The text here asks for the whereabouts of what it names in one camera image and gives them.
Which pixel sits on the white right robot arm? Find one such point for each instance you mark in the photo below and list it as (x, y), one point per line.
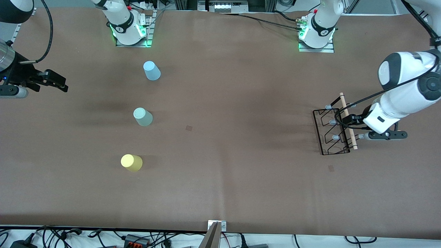
(120, 20)

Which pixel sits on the black power adapter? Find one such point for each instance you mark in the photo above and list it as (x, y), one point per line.
(22, 244)

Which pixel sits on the grey control box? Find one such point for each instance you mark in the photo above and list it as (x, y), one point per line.
(222, 6)

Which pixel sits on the light blue plastic cup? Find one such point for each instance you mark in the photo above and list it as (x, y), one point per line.
(152, 71)

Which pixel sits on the black orange connector block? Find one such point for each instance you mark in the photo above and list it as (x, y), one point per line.
(136, 240)

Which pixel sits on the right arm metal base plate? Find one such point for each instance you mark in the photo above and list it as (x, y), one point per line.
(148, 38)

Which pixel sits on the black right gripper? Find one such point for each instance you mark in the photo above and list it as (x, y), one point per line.
(19, 73)

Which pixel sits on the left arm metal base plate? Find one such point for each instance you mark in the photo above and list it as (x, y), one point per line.
(329, 48)

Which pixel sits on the yellow plastic cup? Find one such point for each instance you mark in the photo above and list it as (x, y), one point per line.
(131, 162)

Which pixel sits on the pale green plastic cup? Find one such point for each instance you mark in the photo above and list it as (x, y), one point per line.
(142, 117)

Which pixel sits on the black plug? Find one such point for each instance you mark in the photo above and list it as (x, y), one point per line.
(243, 243)

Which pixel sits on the aluminium table edge rail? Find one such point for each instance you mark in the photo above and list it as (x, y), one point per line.
(18, 32)

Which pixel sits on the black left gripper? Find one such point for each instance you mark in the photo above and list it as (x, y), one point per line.
(352, 120)

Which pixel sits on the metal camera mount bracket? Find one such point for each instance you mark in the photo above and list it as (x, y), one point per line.
(212, 237)

